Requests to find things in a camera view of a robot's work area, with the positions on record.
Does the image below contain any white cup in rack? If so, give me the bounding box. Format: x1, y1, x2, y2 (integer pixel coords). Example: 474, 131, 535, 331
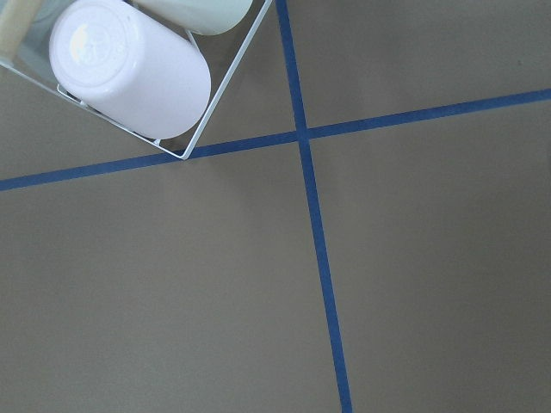
136, 0, 252, 35

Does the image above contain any white wire cup rack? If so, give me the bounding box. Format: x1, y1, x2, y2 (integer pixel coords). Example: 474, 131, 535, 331
1, 1, 270, 160

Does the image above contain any wooden rack handle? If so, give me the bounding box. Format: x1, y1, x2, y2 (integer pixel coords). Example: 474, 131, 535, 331
1, 0, 43, 60

